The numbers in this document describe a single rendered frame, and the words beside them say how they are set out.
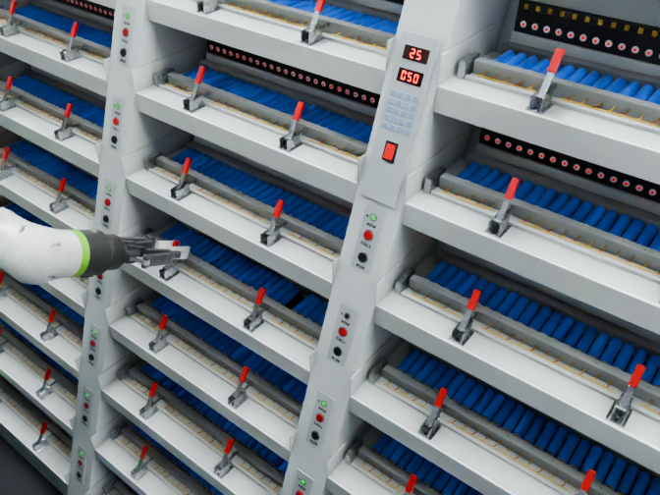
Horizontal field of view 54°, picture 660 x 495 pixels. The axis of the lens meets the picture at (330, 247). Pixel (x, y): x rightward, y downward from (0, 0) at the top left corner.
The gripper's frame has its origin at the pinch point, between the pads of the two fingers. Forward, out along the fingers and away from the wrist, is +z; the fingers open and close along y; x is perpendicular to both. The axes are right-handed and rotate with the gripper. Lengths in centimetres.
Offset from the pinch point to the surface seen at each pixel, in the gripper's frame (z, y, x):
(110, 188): -4.1, -20.1, 7.6
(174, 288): -1.0, 4.6, -7.5
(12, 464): 14, -53, -96
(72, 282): 5.7, -37.0, -25.0
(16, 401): 18, -64, -81
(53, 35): -2, -57, 36
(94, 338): 2.9, -20.2, -33.2
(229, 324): -1.0, 22.2, -8.1
